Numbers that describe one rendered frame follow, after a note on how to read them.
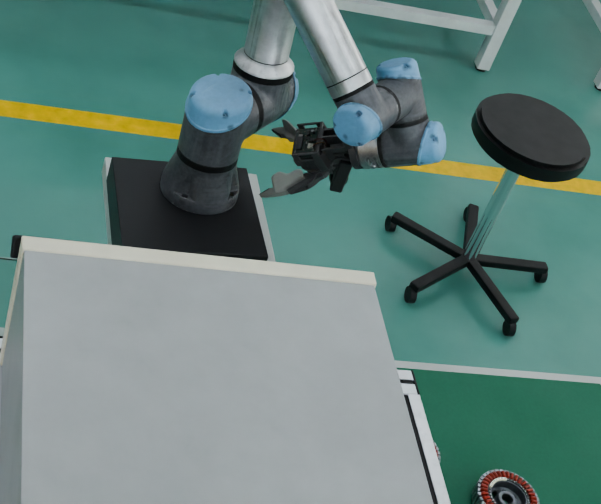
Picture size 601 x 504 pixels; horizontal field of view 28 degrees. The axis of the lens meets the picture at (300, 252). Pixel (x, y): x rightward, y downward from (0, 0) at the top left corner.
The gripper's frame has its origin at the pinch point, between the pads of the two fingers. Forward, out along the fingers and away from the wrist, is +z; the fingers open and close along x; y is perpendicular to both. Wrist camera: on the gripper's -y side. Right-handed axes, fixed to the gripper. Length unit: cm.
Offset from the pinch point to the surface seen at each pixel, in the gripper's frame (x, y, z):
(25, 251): 62, 76, -13
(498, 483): 55, -22, -44
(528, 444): 44, -32, -46
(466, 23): -170, -163, 19
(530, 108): -83, -103, -23
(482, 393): 35, -30, -37
